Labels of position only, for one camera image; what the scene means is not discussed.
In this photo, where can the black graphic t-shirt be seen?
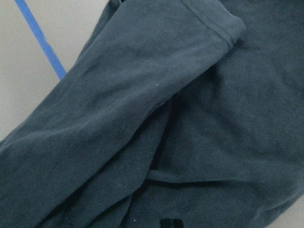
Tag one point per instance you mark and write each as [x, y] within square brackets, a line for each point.
[176, 114]

